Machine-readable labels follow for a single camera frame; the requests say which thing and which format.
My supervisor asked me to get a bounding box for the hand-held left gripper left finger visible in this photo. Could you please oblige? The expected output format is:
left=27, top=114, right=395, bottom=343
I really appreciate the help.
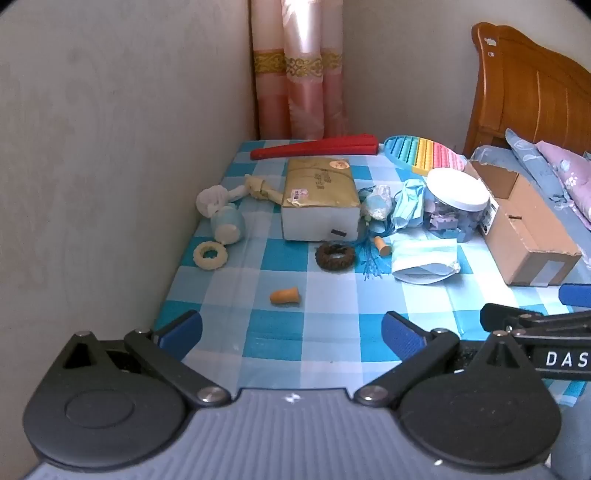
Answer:
left=62, top=310, right=232, bottom=408

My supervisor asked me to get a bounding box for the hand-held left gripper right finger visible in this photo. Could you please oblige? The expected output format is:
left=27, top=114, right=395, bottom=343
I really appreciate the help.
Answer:
left=355, top=310, right=537, bottom=409

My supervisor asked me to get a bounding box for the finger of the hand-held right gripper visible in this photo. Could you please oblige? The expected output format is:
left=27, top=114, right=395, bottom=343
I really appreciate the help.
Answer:
left=479, top=302, right=591, bottom=341
left=558, top=283, right=591, bottom=309

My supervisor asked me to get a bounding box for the pale blue cylinder toy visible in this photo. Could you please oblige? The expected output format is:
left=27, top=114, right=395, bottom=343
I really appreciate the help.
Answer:
left=210, top=206, right=245, bottom=245

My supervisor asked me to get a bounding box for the cardboard box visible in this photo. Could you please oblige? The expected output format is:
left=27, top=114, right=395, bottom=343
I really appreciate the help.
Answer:
left=463, top=159, right=583, bottom=288

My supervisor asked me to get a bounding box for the packaged blue face mask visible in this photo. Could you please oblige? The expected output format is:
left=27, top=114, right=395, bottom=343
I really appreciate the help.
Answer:
left=392, top=240, right=461, bottom=285

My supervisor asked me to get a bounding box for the blue checkered tablecloth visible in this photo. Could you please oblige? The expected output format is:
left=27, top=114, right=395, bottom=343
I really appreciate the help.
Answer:
left=154, top=138, right=591, bottom=408

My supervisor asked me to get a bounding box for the purple floral pillow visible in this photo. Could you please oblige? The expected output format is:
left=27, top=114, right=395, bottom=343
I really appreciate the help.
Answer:
left=536, top=141, right=591, bottom=232

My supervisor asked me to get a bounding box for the crumpled blue face mask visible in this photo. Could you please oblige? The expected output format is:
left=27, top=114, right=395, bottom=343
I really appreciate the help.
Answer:
left=392, top=179, right=428, bottom=230

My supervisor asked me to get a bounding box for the embroidered sachet with blue tassel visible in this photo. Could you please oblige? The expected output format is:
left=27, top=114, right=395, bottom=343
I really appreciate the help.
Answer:
left=355, top=185, right=396, bottom=281

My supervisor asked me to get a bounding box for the clear jar with white lid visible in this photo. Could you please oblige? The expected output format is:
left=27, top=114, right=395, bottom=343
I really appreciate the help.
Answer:
left=422, top=167, right=490, bottom=243

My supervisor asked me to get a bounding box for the blue pillow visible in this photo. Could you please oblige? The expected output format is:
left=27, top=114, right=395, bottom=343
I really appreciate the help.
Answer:
left=505, top=128, right=571, bottom=202

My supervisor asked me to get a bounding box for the gold tissue pack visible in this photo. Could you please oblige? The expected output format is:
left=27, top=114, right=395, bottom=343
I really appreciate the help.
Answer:
left=281, top=156, right=362, bottom=242

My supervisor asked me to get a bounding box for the rainbow silicone bubble toy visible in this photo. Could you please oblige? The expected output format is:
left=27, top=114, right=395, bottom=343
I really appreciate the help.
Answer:
left=383, top=134, right=470, bottom=177

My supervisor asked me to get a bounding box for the red folding fan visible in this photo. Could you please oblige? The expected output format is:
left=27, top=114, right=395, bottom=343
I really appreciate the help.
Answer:
left=250, top=134, right=379, bottom=161

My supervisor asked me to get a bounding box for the wooden bed headboard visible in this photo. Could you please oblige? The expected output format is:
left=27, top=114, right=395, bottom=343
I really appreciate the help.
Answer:
left=464, top=22, right=591, bottom=158

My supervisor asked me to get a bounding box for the pink patterned curtain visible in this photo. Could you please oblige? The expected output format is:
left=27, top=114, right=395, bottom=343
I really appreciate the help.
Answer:
left=252, top=0, right=347, bottom=140

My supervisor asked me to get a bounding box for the cream rubber ring toy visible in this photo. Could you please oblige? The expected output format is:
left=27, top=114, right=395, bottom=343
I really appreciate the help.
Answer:
left=193, top=241, right=229, bottom=271

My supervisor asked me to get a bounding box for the brown fuzzy ring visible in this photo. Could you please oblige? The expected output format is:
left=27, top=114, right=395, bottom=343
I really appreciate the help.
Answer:
left=315, top=241, right=356, bottom=273

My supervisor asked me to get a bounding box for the white knotted rope toy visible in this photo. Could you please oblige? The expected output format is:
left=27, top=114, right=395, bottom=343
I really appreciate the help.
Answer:
left=196, top=174, right=289, bottom=217

